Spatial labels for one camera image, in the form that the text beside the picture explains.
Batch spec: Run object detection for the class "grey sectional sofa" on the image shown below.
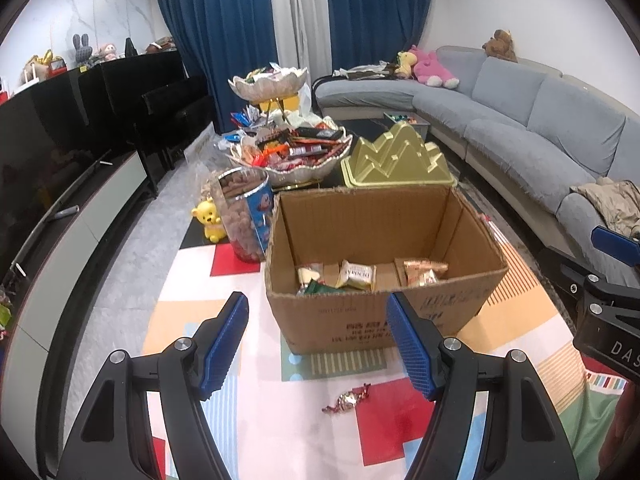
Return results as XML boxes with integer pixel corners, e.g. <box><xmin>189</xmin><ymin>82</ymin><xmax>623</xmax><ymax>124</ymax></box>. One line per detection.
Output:
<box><xmin>312</xmin><ymin>47</ymin><xmax>639</xmax><ymax>287</ymax></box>

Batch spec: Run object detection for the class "grey bunny plush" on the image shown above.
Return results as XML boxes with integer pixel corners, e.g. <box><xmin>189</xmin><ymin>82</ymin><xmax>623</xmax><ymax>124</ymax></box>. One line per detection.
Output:
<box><xmin>73</xmin><ymin>34</ymin><xmax>93</xmax><ymax>66</ymax></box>

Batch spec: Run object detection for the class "clear jar of nuts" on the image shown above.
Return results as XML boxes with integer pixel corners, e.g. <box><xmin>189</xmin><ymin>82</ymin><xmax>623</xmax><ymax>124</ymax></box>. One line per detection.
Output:
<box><xmin>212</xmin><ymin>167</ymin><xmax>274</xmax><ymax>262</ymax></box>

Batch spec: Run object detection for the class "grey storage bin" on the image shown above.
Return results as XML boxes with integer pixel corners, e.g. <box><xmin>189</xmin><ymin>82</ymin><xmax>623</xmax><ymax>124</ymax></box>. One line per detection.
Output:
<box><xmin>383</xmin><ymin>112</ymin><xmax>431</xmax><ymax>141</ymax></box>

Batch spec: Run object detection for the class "blue curtain left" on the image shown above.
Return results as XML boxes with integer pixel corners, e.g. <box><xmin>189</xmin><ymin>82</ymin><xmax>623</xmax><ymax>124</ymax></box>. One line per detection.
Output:
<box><xmin>157</xmin><ymin>0</ymin><xmax>278</xmax><ymax>132</ymax></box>

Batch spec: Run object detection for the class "gold mountain-lid snack tin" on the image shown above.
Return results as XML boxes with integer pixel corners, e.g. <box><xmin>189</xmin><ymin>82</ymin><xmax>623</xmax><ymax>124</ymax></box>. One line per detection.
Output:
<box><xmin>341</xmin><ymin>122</ymin><xmax>458</xmax><ymax>188</ymax></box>

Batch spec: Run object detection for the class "silver white snack packet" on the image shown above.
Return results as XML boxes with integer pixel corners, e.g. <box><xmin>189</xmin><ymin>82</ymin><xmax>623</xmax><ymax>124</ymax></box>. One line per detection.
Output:
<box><xmin>335</xmin><ymin>260</ymin><xmax>376</xmax><ymax>292</ymax></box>

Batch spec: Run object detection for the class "beige quilted jacket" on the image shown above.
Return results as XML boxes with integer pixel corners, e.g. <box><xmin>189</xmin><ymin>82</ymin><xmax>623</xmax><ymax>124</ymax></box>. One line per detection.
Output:
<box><xmin>570</xmin><ymin>177</ymin><xmax>640</xmax><ymax>240</ymax></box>

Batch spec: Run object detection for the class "brown teddy bear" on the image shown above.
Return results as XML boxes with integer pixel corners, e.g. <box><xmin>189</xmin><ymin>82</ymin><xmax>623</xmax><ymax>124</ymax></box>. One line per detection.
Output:
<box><xmin>482</xmin><ymin>29</ymin><xmax>518</xmax><ymax>63</ymax></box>

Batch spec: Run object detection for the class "pink plush toy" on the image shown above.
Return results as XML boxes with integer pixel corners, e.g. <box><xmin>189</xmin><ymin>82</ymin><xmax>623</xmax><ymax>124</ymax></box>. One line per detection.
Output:
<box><xmin>409</xmin><ymin>46</ymin><xmax>460</xmax><ymax>90</ymax></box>

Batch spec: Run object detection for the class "person's right hand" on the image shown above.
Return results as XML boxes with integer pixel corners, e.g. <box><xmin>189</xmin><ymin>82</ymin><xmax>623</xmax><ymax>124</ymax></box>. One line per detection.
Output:
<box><xmin>598</xmin><ymin>382</ymin><xmax>639</xmax><ymax>479</ymax></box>

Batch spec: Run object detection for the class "black television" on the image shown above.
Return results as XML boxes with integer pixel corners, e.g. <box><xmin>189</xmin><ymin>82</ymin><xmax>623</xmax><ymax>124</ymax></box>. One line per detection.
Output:
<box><xmin>1</xmin><ymin>64</ymin><xmax>139</xmax><ymax>273</ymax></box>

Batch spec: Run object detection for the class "black piano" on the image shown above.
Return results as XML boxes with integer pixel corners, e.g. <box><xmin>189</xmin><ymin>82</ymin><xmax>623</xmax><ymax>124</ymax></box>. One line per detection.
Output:
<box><xmin>78</xmin><ymin>50</ymin><xmax>216</xmax><ymax>169</ymax></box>

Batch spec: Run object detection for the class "red gold twist candy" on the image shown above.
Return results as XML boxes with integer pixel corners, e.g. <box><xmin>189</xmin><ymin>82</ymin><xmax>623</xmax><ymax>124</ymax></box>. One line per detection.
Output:
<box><xmin>322</xmin><ymin>382</ymin><xmax>371</xmax><ymax>415</ymax></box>

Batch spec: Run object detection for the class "blue curtain right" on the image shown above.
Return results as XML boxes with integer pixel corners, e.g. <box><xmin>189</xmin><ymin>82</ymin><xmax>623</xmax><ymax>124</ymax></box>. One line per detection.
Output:
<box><xmin>328</xmin><ymin>0</ymin><xmax>431</xmax><ymax>70</ymax></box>

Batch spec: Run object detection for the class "two-tier white snack tray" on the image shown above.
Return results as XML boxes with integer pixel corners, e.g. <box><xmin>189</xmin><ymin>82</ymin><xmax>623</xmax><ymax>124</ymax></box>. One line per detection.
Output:
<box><xmin>227</xmin><ymin>63</ymin><xmax>352</xmax><ymax>188</ymax></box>

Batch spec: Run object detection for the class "blue curtain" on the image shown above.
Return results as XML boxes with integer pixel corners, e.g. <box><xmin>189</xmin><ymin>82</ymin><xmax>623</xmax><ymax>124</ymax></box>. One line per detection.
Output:
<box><xmin>328</xmin><ymin>0</ymin><xmax>431</xmax><ymax>70</ymax></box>
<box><xmin>157</xmin><ymin>0</ymin><xmax>278</xmax><ymax>132</ymax></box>

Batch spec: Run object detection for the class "yellow plush toy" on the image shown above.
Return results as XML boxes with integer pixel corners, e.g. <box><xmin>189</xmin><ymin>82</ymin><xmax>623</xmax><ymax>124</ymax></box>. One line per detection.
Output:
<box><xmin>394</xmin><ymin>51</ymin><xmax>418</xmax><ymax>79</ymax></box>

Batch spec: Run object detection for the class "brown cardboard box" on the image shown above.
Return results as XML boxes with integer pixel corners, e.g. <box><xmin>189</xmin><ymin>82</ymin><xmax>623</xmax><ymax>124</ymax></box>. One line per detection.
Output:
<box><xmin>265</xmin><ymin>185</ymin><xmax>508</xmax><ymax>354</ymax></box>

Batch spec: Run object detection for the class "dark green snack bar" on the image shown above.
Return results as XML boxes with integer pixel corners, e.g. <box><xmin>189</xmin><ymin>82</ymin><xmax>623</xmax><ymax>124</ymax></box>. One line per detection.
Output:
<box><xmin>299</xmin><ymin>280</ymin><xmax>342</xmax><ymax>296</ymax></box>

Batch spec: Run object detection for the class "colourful patchwork tablecloth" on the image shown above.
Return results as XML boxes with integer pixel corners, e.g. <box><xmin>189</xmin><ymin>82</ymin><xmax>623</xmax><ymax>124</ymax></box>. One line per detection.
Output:
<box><xmin>143</xmin><ymin>228</ymin><xmax>626</xmax><ymax>479</ymax></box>

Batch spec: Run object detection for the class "yellow bear toy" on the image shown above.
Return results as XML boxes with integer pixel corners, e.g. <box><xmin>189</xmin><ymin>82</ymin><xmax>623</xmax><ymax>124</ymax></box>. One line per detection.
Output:
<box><xmin>191</xmin><ymin>198</ymin><xmax>227</xmax><ymax>244</ymax></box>

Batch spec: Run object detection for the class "white sheer curtain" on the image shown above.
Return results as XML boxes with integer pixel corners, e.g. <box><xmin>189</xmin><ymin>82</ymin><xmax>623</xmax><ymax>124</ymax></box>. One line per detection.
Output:
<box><xmin>271</xmin><ymin>0</ymin><xmax>332</xmax><ymax>86</ymax></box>

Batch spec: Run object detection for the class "orange gold biscuit packet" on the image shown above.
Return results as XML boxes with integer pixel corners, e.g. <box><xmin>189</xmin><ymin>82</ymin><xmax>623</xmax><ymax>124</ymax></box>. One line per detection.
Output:
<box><xmin>402</xmin><ymin>259</ymin><xmax>448</xmax><ymax>287</ymax></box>

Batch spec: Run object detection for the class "cheese wedge cake packet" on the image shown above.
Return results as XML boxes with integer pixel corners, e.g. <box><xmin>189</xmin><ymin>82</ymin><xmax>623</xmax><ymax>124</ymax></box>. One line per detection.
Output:
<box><xmin>296</xmin><ymin>262</ymin><xmax>324</xmax><ymax>294</ymax></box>

